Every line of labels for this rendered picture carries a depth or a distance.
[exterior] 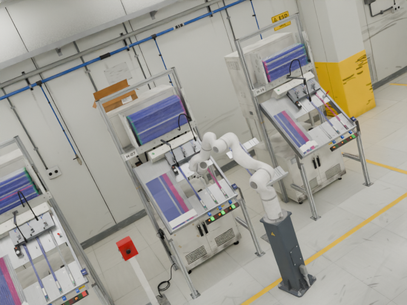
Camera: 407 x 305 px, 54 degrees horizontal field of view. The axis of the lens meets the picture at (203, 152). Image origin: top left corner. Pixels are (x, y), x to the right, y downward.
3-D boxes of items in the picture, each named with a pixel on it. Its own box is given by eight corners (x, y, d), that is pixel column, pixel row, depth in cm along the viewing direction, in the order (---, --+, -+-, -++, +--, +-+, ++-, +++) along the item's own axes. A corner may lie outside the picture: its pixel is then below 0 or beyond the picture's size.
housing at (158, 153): (197, 143, 388) (197, 135, 375) (152, 166, 373) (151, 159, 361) (192, 137, 391) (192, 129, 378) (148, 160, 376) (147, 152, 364)
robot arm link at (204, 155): (192, 149, 317) (188, 173, 339) (212, 150, 319) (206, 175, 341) (192, 141, 323) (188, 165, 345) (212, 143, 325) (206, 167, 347)
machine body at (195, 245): (243, 242, 410) (225, 192, 387) (185, 278, 390) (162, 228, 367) (215, 219, 468) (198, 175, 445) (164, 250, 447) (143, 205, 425)
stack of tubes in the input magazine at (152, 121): (189, 121, 371) (179, 95, 361) (141, 145, 356) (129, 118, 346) (185, 120, 382) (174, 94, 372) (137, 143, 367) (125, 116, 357)
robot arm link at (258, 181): (279, 193, 302) (271, 166, 293) (266, 207, 291) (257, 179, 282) (266, 191, 310) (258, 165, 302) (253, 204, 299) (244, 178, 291)
